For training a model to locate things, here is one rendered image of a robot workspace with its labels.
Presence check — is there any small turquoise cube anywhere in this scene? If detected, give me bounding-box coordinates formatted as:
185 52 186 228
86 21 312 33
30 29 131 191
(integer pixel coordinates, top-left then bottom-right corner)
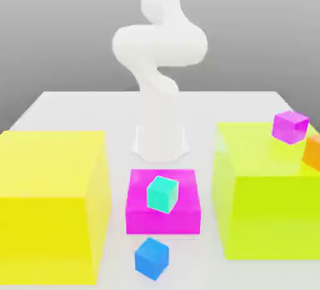
146 175 179 214

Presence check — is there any small purple cube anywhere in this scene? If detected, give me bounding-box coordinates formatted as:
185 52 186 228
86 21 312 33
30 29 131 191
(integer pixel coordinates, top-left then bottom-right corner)
271 110 311 145

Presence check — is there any small blue cube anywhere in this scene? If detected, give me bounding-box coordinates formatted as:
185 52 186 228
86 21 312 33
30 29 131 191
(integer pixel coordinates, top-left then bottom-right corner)
134 237 170 281

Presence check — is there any small orange cube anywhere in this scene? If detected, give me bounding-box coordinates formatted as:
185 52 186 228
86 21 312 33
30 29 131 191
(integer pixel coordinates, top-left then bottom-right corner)
301 134 320 173

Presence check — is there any large magenta box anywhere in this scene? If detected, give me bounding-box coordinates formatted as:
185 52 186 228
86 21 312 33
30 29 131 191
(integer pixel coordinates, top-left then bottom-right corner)
125 168 201 235

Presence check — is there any large yellow box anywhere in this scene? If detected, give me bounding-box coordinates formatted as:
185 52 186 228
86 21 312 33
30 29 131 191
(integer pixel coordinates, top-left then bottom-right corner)
0 130 113 286

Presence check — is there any large lime box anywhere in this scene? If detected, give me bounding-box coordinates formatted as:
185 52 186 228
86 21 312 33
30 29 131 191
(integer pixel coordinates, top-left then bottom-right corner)
211 122 320 261

